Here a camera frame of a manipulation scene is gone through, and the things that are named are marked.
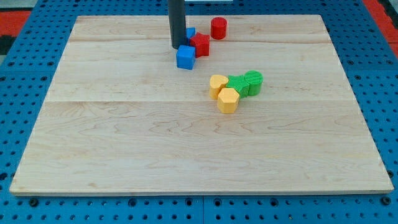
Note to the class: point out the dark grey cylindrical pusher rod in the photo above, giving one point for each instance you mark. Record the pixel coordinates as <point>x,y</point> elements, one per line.
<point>177,22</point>

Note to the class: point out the red star block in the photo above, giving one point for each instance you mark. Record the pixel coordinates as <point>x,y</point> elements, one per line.
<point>201,43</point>

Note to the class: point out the blue cube block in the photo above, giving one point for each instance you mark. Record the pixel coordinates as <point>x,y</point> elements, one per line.
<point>185,57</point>

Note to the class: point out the green star block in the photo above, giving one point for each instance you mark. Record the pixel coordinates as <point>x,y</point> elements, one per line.
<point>239,84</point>

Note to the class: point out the small blue block behind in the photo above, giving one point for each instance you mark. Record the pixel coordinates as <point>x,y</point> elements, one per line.
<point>190,32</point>

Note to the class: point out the red cylinder block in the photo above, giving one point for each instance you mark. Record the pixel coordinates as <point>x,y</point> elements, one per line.
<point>218,28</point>

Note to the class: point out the yellow heart block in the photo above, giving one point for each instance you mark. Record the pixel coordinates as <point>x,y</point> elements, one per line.
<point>217,83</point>

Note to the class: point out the yellow hexagon block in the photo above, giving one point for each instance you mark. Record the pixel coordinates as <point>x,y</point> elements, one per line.
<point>228,100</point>

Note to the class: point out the green cylinder block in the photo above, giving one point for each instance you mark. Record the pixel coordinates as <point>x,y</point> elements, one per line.
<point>255,80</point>

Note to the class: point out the light wooden board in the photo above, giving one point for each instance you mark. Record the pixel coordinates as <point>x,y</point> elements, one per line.
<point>120,119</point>

